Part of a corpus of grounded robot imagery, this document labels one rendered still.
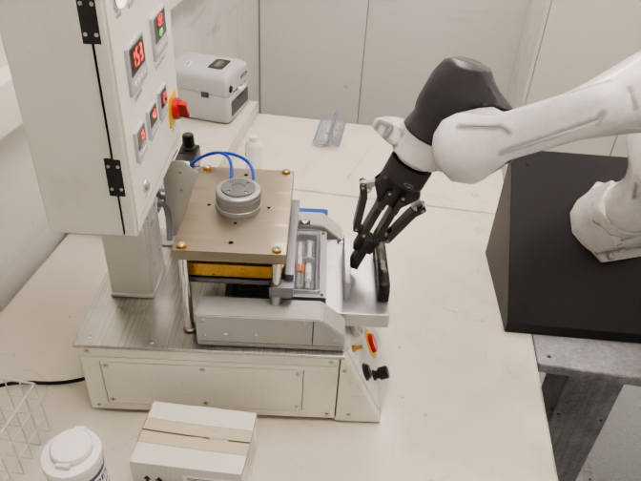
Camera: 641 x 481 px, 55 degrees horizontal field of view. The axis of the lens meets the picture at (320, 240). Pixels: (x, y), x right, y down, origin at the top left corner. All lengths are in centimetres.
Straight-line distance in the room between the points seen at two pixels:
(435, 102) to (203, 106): 126
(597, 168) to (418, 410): 71
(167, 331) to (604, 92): 77
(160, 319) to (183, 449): 23
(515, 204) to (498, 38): 217
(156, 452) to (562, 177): 105
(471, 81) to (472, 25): 259
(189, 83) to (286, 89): 168
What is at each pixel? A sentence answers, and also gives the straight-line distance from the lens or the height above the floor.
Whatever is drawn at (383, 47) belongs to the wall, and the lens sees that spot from 357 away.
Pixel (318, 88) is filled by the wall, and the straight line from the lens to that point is 369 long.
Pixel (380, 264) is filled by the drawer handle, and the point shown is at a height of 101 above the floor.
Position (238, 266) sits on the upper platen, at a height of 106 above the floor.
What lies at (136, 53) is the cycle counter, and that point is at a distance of 91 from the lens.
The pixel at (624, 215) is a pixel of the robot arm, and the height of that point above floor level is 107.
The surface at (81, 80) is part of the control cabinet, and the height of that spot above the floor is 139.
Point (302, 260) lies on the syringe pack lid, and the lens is 113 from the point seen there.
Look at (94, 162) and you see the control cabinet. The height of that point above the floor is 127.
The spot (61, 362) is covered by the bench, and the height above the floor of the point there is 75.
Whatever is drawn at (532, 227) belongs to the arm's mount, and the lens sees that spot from 147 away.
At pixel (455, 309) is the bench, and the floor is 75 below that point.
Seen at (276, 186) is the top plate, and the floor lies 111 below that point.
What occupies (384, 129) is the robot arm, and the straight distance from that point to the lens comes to 102.
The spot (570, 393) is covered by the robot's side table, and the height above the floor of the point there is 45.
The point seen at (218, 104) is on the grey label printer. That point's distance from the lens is 208.
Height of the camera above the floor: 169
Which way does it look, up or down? 36 degrees down
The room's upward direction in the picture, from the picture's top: 4 degrees clockwise
